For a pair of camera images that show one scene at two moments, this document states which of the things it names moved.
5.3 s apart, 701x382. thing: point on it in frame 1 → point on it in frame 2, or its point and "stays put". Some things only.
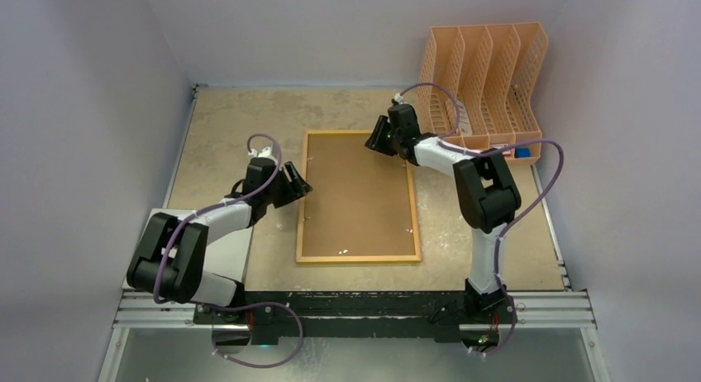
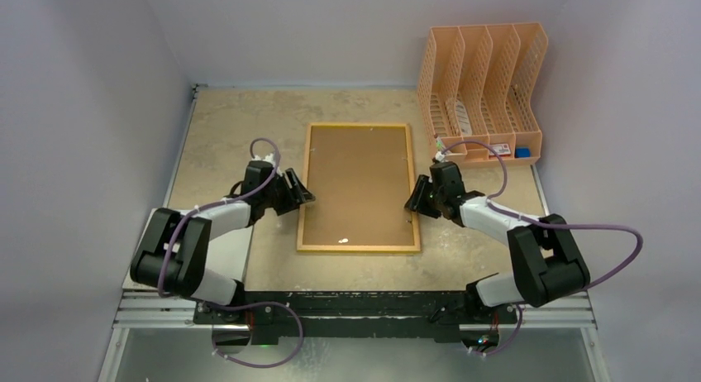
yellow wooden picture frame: [352, 260] → [360, 248]
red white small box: [501, 146] stays put
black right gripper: [383, 138] → [426, 196]
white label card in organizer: [464, 127] stays put
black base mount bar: [411, 315] stays put
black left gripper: [294, 188] stays put
